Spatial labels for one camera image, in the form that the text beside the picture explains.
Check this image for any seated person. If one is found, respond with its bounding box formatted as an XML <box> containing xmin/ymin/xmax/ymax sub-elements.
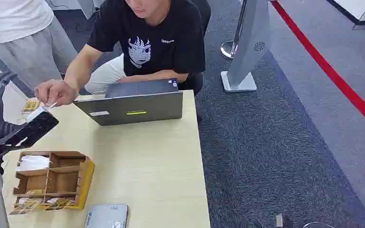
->
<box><xmin>34</xmin><ymin>0</ymin><xmax>207</xmax><ymax>108</ymax></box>

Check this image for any grey open laptop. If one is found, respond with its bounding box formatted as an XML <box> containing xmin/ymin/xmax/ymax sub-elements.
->
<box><xmin>73</xmin><ymin>78</ymin><xmax>184</xmax><ymax>127</ymax></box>

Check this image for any chrome stanchion base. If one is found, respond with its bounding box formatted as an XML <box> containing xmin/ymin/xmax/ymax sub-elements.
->
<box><xmin>220</xmin><ymin>0</ymin><xmax>248</xmax><ymax>60</ymax></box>

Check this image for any white card stack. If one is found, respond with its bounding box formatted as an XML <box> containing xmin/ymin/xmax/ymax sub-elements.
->
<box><xmin>15</xmin><ymin>155</ymin><xmax>51</xmax><ymax>172</ymax></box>

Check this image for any black glossy flat panel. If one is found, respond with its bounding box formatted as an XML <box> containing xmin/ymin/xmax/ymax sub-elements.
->
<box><xmin>0</xmin><ymin>110</ymin><xmax>59</xmax><ymax>152</ymax></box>

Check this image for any closed silver laptop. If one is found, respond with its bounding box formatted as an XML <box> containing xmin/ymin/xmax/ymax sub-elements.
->
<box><xmin>84</xmin><ymin>204</ymin><xmax>129</xmax><ymax>228</ymax></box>

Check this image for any yellow printed card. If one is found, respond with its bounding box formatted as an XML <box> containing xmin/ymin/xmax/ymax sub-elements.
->
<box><xmin>10</xmin><ymin>198</ymin><xmax>44</xmax><ymax>216</ymax></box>
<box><xmin>44</xmin><ymin>198</ymin><xmax>75</xmax><ymax>212</ymax></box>
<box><xmin>21</xmin><ymin>97</ymin><xmax>42</xmax><ymax>114</ymax></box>

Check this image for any standing person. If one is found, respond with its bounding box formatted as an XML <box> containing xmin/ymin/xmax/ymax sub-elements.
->
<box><xmin>0</xmin><ymin>0</ymin><xmax>78</xmax><ymax>91</ymax></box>

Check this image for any wooden card box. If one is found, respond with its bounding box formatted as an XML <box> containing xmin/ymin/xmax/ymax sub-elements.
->
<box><xmin>10</xmin><ymin>151</ymin><xmax>96</xmax><ymax>216</ymax></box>

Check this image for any grey standing sign panel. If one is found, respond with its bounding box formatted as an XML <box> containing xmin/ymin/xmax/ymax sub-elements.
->
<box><xmin>221</xmin><ymin>0</ymin><xmax>270</xmax><ymax>94</ymax></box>

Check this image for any seated person's right hand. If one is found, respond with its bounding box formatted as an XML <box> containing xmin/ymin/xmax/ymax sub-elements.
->
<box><xmin>34</xmin><ymin>78</ymin><xmax>79</xmax><ymax>108</ymax></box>

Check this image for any white cabinet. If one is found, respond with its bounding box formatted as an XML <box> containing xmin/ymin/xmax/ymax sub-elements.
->
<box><xmin>326</xmin><ymin>0</ymin><xmax>365</xmax><ymax>31</ymax></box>

